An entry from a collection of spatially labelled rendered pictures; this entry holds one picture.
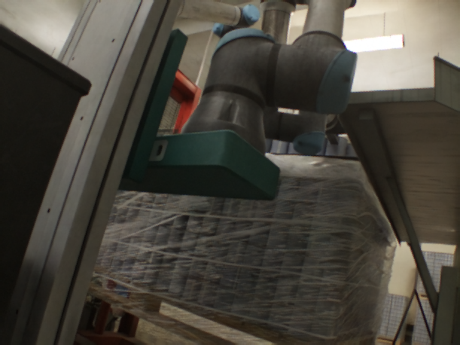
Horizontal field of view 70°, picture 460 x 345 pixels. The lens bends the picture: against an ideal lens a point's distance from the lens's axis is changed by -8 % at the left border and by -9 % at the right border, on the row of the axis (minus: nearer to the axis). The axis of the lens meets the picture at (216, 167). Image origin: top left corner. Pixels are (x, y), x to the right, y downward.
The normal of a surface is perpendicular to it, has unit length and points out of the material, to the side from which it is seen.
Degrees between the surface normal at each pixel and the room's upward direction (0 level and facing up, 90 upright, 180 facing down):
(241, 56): 90
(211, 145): 90
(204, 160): 90
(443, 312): 90
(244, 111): 73
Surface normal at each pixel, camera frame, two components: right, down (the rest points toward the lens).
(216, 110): -0.13, -0.59
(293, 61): -0.23, -0.25
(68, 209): -0.59, -0.36
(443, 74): 0.22, -0.23
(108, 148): 0.77, 0.00
